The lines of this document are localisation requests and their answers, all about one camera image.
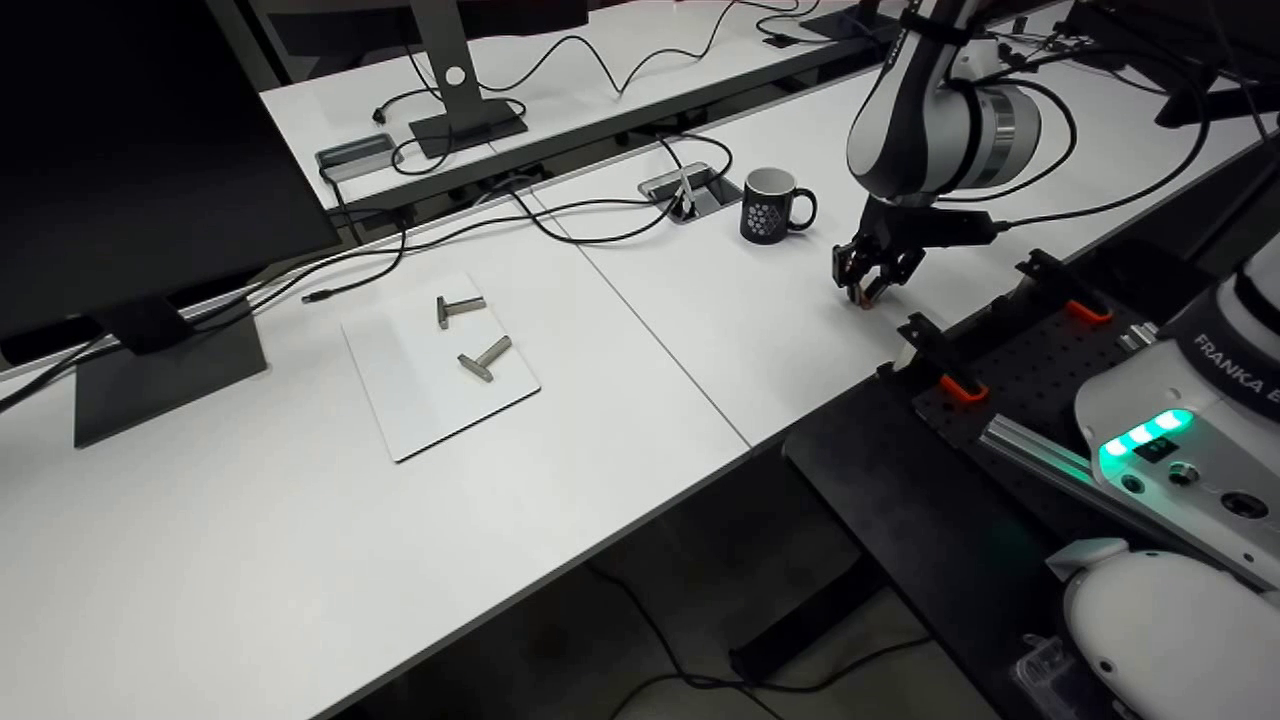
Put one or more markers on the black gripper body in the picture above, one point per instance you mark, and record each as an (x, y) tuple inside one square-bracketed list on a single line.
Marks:
[(899, 227)]

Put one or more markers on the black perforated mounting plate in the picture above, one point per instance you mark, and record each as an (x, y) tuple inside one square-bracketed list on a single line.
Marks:
[(1040, 361)]

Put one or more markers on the black monitor stand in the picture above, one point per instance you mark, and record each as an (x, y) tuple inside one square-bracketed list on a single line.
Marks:
[(453, 82)]

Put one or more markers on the large black monitor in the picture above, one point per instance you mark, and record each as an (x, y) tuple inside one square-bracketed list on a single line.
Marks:
[(132, 135)]

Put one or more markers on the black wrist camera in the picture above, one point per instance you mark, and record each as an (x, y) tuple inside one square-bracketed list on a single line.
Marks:
[(963, 227)]

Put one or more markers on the aluminium rail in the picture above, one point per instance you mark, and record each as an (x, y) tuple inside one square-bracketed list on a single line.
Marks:
[(1040, 445)]

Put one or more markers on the dark grey docking hub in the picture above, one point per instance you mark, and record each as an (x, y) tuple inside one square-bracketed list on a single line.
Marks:
[(355, 151)]

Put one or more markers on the grey T-shaped piece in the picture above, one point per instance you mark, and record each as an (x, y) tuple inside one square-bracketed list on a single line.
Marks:
[(461, 307), (485, 359)]

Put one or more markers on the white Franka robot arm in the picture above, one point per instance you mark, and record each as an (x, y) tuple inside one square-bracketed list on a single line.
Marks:
[(934, 121)]

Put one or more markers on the white flat board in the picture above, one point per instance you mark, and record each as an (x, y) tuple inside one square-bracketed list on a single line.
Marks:
[(402, 385)]

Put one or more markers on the black floor box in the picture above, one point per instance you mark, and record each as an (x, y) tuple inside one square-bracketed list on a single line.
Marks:
[(801, 627)]

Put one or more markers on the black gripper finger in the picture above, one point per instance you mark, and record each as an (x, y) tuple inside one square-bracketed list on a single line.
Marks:
[(901, 274), (855, 274)]

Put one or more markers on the black mug with white print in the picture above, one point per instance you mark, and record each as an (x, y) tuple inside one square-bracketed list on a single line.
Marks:
[(765, 204)]

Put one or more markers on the black equipment stand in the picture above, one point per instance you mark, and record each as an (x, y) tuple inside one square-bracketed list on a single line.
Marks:
[(1202, 41)]

